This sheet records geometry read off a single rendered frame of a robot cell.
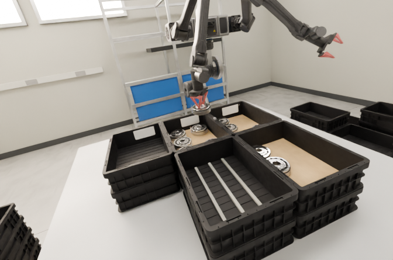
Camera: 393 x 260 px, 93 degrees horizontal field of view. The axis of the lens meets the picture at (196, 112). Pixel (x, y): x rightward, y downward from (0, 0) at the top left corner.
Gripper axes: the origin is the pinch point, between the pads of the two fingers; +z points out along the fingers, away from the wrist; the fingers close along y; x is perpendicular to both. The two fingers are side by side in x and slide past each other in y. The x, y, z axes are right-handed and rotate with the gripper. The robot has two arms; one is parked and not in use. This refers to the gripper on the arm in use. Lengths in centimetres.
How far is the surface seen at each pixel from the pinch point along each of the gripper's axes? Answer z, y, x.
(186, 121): 15.9, 6.5, 15.9
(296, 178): 20, -20, -49
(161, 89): 38, 130, 138
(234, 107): 15.5, 32.7, -8.5
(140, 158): 20.7, -29.8, 25.3
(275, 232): 21, -44, -44
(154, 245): 32, -58, -5
